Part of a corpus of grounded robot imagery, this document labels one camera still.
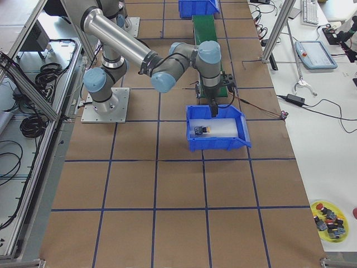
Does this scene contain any yellow mushroom push button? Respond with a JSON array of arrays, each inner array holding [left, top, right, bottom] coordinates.
[[194, 126, 210, 136]]

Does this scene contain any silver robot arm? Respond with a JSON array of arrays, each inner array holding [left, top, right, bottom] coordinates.
[[63, 1, 223, 93]]

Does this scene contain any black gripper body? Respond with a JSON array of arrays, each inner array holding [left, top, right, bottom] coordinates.
[[203, 85, 220, 102]]

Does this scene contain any green conveyor belt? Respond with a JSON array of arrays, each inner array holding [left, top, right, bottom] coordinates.
[[192, 15, 228, 97]]

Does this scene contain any teach pendant tablet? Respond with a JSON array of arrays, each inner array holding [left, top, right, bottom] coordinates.
[[295, 41, 337, 70]]

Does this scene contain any yellow tray of buttons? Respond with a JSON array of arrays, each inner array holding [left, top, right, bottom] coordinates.
[[310, 200, 349, 243]]

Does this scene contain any white foam pad right bin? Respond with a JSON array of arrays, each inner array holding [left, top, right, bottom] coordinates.
[[188, 118, 239, 138]]

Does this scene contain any blue right plastic bin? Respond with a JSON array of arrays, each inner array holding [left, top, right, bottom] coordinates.
[[186, 105, 251, 151]]

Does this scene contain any blue left plastic bin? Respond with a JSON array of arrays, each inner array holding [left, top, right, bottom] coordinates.
[[178, 0, 220, 18]]

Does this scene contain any blue plastic bin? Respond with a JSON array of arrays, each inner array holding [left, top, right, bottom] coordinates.
[[186, 105, 251, 151], [178, 0, 220, 18]]

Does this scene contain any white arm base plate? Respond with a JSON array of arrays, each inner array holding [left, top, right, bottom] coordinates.
[[81, 87, 130, 123]]

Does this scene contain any white keyboard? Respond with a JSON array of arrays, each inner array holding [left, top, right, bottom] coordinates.
[[301, 0, 319, 26]]

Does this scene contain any black power adapter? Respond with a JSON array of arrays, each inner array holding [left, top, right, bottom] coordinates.
[[286, 94, 305, 107]]

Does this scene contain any red black wire pair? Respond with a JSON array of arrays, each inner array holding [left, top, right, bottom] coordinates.
[[228, 93, 288, 120]]

